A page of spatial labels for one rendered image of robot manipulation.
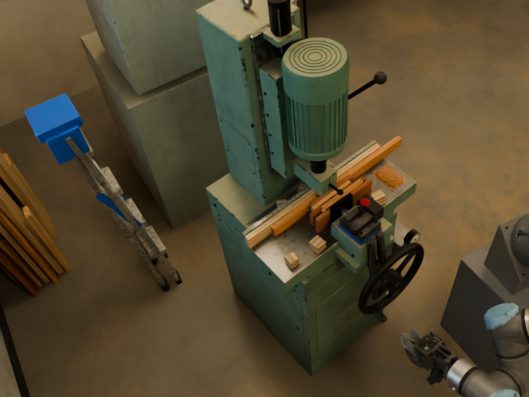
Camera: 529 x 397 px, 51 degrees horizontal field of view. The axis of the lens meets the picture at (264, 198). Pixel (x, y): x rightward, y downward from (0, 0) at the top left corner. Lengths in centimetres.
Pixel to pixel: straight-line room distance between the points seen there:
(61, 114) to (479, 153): 228
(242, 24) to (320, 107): 33
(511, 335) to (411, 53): 273
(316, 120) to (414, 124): 201
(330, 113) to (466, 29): 286
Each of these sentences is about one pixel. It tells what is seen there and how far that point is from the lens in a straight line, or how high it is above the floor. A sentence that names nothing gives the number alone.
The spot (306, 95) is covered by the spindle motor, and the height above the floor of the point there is 145.
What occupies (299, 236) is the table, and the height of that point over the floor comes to 90.
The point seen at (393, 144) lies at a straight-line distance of 206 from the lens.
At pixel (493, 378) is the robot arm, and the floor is 94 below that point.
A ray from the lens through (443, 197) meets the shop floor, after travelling 315.
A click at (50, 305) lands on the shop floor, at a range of 306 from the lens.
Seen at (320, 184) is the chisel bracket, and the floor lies 106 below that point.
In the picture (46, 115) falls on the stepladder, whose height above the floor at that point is 116.
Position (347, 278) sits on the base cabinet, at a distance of 208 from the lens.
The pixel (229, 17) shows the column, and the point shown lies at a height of 152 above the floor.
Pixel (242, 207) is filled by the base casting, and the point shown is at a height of 80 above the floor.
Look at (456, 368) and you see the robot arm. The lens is 165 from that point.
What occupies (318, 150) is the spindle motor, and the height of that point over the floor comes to 124.
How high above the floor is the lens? 240
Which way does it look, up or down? 51 degrees down
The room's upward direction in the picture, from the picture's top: 9 degrees counter-clockwise
